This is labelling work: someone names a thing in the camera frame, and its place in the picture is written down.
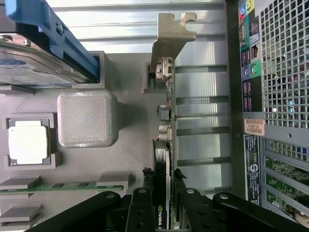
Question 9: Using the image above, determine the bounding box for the hard disk in blue caddy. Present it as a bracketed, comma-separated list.
[0, 0, 101, 89]

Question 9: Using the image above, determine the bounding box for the green RAM stick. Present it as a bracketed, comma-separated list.
[0, 183, 124, 193]

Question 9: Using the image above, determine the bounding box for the silver CPU chip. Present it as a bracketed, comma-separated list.
[8, 120, 51, 166]

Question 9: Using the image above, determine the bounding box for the grey parts rack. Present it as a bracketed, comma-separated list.
[0, 50, 177, 232]

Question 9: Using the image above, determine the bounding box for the open grey PC case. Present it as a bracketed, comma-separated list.
[224, 0, 309, 225]

